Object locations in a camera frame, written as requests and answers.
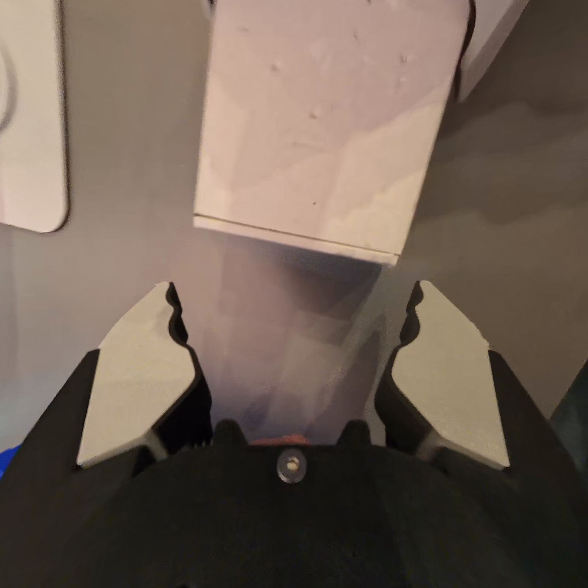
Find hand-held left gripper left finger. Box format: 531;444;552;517
75;281;214;469

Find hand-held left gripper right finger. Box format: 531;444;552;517
374;279;511;470

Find white cardboard box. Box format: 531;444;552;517
193;0;476;267

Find white lamp base plate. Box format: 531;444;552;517
0;0;70;233

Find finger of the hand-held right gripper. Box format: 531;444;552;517
455;0;530;103

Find blue plastic bin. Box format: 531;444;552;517
0;443;24;481

